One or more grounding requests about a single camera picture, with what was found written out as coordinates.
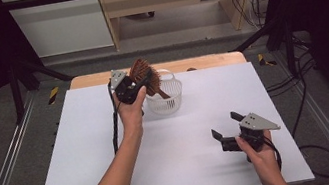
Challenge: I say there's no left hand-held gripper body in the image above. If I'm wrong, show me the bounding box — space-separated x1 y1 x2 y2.
107 64 147 108

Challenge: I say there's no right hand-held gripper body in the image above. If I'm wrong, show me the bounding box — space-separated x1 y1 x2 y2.
216 107 285 159

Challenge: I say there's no wooden paddle hairbrush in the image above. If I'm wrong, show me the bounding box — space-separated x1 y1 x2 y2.
126 54 173 106

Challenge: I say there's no white slotted plastic basket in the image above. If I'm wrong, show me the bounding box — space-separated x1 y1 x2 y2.
141 66 188 119

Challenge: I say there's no person's left hand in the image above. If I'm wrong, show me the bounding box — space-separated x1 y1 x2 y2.
112 84 154 135

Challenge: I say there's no person's right hand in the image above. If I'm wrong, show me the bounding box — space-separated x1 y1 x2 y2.
234 128 282 179

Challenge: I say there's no white table cover board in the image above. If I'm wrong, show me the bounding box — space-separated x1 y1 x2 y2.
16 52 316 185

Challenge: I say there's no yellow black floor tape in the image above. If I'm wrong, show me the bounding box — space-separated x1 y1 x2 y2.
256 51 277 69
45 86 63 106

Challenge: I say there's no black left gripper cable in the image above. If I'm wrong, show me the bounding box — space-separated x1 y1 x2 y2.
102 80 127 155

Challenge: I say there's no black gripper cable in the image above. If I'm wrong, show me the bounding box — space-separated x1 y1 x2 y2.
261 135 285 173
102 80 127 155

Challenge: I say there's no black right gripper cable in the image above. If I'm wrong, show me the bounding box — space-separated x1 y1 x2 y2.
261 135 285 173

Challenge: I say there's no black floor cable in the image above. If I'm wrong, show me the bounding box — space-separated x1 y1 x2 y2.
258 31 329 185

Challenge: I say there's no black metal frame stand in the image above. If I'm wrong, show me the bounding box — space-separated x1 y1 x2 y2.
227 13 301 85
5 50 80 125

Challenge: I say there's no black desk cable bundle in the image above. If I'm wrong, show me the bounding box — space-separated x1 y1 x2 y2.
230 0 267 33

